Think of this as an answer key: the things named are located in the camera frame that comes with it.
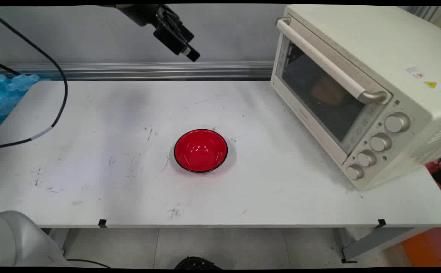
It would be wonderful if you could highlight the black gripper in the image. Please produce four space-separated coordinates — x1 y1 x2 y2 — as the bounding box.
116 5 201 62

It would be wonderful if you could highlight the glass oven door with handle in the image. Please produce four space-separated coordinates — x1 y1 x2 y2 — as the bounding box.
271 17 392 155

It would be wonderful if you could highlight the red bowl with black rim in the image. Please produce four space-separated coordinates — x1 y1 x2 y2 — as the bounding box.
173 129 228 174

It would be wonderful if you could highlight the blue bubble wrap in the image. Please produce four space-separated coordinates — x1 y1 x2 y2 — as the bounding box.
0 74 41 138

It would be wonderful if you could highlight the cream toaster oven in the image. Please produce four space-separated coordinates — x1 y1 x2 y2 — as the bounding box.
271 5 441 191

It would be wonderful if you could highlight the small silver oven knob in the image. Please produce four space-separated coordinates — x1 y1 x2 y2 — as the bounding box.
345 163 365 181

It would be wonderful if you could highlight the black object on floor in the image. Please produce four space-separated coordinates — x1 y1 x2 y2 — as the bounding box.
173 256 223 270

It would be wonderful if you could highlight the large silver oven knob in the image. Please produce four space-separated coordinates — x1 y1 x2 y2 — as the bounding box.
384 113 411 133

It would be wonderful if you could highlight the white and red sticker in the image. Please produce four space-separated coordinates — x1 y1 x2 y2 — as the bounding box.
405 66 425 79

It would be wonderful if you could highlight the grey table leg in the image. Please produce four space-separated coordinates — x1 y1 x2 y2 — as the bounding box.
334 227 427 264

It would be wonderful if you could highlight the red object beside table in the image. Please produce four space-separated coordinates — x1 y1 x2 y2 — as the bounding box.
425 159 441 208

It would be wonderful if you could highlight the orange box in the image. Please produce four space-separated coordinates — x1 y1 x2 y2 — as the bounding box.
400 225 441 268

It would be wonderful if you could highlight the aluminium rail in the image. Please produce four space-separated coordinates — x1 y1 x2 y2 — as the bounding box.
0 61 275 81

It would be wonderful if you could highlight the black cable with white tape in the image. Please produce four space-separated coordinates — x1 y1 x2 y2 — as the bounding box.
0 8 69 151

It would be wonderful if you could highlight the thin black floor cable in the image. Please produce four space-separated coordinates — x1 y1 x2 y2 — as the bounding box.
66 259 112 269

